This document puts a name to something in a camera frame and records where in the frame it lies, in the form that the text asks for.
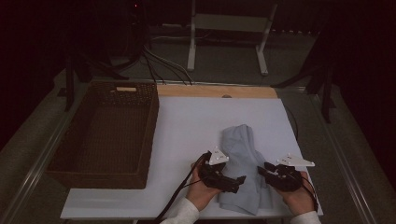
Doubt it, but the left hand-held gripper cable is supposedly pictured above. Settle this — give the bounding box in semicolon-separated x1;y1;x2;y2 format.
153;151;213;224

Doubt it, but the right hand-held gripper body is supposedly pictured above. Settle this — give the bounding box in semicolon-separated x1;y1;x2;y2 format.
267;152;316;192

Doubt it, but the black floor cable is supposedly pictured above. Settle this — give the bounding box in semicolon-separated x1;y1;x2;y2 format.
142;52;166;86

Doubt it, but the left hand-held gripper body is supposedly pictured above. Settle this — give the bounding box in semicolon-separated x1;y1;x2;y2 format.
199;147;237;193

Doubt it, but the white floor cable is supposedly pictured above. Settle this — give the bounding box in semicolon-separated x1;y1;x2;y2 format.
150;32;207;42

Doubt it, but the grey floor cable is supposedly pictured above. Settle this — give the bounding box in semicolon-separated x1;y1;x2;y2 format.
143;46;194;86

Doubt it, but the right hand-held gripper cable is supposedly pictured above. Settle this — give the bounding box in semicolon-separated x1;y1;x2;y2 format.
300;175;320;213

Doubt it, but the light blue tank top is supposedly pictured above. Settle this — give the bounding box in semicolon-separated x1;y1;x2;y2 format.
217;124;276;217

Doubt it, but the person's right hand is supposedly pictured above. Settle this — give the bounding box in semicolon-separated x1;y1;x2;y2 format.
278;174;316;216

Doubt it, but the hand-held gripper cable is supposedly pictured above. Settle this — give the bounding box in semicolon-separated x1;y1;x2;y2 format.
153;151;213;224
300;175;320;213

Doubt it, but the metal floor rail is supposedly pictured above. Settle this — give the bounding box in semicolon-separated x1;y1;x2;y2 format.
0;78;92;224
306;90;378;224

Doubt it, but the white board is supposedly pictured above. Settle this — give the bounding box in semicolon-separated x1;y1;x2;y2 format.
60;96;324;220

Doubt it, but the person's left hand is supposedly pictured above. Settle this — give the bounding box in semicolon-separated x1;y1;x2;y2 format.
186;162;222;213

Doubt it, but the dark equipment with red light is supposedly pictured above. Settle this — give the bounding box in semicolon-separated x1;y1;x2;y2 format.
92;0;150;63

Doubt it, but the brown wicker basket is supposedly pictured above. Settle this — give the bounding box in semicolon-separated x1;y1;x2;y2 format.
46;81;160;190

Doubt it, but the thin black table cable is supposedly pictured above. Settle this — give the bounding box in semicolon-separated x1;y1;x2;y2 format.
284;105;300;141

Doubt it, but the white metal stand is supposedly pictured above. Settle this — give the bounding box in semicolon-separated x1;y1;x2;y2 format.
186;0;278;77

